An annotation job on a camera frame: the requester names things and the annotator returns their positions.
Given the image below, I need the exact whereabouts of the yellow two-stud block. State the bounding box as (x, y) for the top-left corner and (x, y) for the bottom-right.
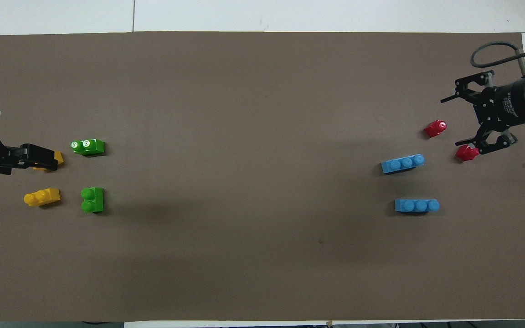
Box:
(32, 150), (65, 172)
(23, 188), (61, 207)

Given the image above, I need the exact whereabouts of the green block with white stickers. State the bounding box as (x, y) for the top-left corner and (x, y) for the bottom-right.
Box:
(71, 138), (105, 157)

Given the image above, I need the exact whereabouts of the blue three-stud block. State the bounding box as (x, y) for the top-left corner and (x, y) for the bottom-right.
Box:
(394, 199), (440, 215)
(381, 154), (426, 175)

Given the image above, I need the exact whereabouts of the red single-stud block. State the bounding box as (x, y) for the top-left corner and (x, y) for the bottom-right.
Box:
(455, 144), (480, 162)
(423, 119), (448, 138)

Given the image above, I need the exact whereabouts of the brown table mat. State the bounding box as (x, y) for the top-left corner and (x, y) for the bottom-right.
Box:
(0, 31), (525, 323)

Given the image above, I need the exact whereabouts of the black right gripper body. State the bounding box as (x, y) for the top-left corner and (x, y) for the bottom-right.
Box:
(481, 78), (525, 125)

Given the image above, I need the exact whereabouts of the plain green two-stud block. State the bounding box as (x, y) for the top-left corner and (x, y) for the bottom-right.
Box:
(80, 187), (105, 214)

